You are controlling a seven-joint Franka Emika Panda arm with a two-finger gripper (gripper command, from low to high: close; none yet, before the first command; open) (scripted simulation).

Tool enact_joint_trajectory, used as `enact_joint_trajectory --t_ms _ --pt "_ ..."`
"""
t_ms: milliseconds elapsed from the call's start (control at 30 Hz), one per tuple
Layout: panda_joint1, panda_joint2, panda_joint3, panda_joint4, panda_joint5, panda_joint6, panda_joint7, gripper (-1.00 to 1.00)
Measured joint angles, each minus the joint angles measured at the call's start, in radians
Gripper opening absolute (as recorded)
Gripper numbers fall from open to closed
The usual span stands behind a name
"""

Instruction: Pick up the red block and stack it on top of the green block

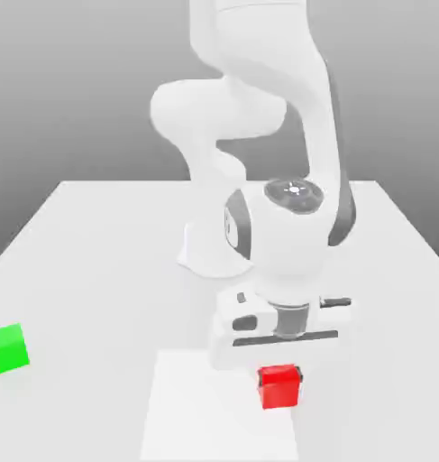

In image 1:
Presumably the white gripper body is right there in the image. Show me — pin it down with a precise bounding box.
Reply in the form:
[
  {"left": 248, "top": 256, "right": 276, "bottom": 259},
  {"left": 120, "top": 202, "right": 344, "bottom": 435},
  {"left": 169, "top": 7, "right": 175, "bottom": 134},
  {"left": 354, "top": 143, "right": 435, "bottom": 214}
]
[{"left": 208, "top": 327, "right": 346, "bottom": 373}]

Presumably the small red cube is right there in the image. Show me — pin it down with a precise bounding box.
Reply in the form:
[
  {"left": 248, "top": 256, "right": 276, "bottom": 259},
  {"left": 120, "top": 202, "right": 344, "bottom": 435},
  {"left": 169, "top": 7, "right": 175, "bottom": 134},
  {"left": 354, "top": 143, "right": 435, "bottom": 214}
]
[{"left": 257, "top": 363, "right": 304, "bottom": 411}]

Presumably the small green cube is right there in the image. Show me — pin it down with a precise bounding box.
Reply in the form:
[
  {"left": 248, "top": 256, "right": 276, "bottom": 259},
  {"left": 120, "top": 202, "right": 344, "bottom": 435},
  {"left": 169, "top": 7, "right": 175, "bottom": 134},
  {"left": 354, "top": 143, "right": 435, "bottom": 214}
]
[{"left": 0, "top": 322, "right": 31, "bottom": 375}]

